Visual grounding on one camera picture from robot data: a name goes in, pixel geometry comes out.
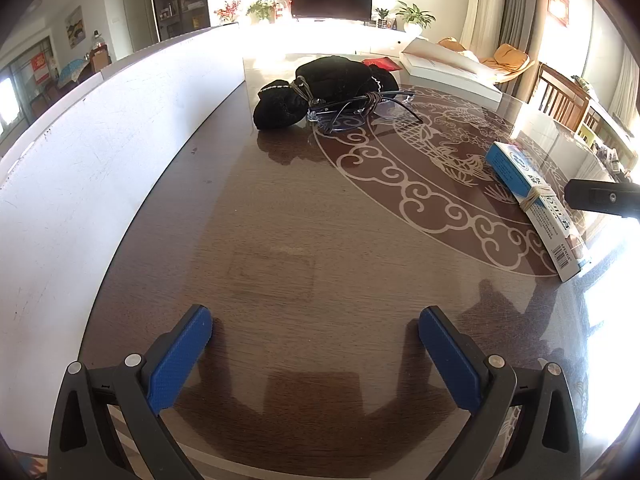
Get rimless eyeglasses with brown cord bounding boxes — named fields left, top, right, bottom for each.
left=306, top=87, right=422, bottom=136

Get dark glass display cabinet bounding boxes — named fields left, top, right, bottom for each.
left=148, top=0, right=211, bottom=43

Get large white cardboard box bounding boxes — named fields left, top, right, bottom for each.
left=0, top=25, right=248, bottom=441

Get blue and white slim box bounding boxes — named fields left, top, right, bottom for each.
left=485, top=141, right=592, bottom=283

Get covered standing air conditioner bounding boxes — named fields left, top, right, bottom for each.
left=460, top=0, right=508, bottom=53

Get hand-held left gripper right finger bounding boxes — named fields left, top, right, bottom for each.
left=419, top=305, right=583, bottom=480

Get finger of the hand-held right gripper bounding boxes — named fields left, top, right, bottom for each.
left=564, top=178, right=640, bottom=219

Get cluttered side shelf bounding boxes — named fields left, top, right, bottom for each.
left=575, top=75, right=640, bottom=181

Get red door poster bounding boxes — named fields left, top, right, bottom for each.
left=31, top=53, right=52, bottom=83

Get wooden slatted chair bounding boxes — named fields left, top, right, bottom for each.
left=535, top=62, right=591, bottom=131

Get black flat television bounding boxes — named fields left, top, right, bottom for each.
left=290, top=0, right=373, bottom=22

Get black knit cloth bundle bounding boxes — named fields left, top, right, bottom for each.
left=252, top=56, right=399, bottom=132

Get large potted green plant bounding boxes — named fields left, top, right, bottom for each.
left=395, top=1, right=436, bottom=36

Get blue mesh food cover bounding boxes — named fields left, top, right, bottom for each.
left=59, top=57, right=88, bottom=86

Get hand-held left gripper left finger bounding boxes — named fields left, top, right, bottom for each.
left=47, top=304, right=213, bottom=480

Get orange lounge chair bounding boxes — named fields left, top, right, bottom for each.
left=437, top=36, right=535, bottom=81

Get white sheer curtain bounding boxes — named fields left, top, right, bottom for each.
left=612, top=47, right=640, bottom=133

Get red flowers in vase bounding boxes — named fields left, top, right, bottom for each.
left=214, top=1, right=242, bottom=24

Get grey curtain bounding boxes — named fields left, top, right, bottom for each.
left=500, top=0, right=551, bottom=106

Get red wall hanging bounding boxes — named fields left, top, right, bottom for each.
left=547, top=0, right=571, bottom=26

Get white flat box with lid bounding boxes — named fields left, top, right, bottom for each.
left=398, top=36, right=503, bottom=103

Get bushy green potted plant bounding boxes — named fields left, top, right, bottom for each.
left=246, top=0, right=277, bottom=23

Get white interior door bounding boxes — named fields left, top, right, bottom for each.
left=122, top=0, right=153, bottom=56

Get framed wall painting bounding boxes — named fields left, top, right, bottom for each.
left=65, top=6, right=85, bottom=50

